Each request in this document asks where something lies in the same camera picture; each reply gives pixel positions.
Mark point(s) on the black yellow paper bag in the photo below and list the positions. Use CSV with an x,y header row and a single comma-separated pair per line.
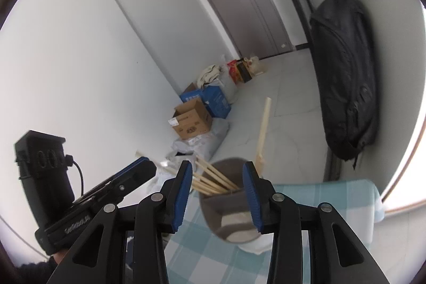
x,y
238,71

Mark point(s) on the grey entrance door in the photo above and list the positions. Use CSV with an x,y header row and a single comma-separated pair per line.
x,y
254,26

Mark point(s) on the blue cardboard box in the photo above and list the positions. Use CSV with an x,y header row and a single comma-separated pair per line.
x,y
212,97

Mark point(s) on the white grey utensil holder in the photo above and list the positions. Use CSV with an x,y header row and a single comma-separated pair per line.
x,y
227,215

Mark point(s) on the black backpack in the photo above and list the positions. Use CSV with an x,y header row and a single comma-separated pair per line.
x,y
345,66

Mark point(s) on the grey plastic mailer bag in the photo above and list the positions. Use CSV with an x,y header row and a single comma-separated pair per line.
x,y
204,145

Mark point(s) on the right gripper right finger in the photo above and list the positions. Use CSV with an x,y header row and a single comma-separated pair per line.
x,y
337,255

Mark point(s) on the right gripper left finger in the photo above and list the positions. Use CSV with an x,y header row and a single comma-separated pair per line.
x,y
99,254

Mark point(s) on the clear bag by door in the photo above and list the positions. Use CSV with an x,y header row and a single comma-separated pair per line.
x,y
255,66

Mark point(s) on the brown cardboard box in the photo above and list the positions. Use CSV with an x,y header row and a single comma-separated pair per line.
x,y
191,119

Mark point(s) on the beige cloth pile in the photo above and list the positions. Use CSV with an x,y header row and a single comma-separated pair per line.
x,y
208,75

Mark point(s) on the white plastic bag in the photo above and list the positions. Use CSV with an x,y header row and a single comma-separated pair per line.
x,y
166,169

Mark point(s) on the person left hand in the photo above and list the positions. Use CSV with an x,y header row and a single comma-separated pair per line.
x,y
59,256

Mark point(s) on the chopstick in holder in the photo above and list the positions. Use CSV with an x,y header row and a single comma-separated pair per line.
x,y
210,181
259,160

